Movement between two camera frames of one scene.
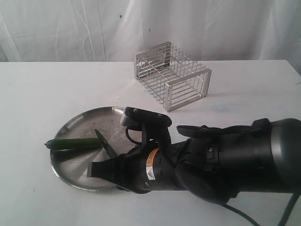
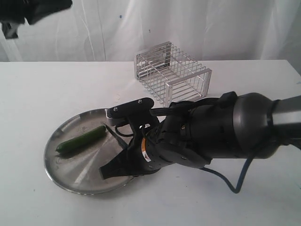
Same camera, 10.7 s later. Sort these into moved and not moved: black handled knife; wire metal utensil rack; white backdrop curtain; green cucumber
Moved: black handled knife; green cucumber
Not moved: white backdrop curtain; wire metal utensil rack
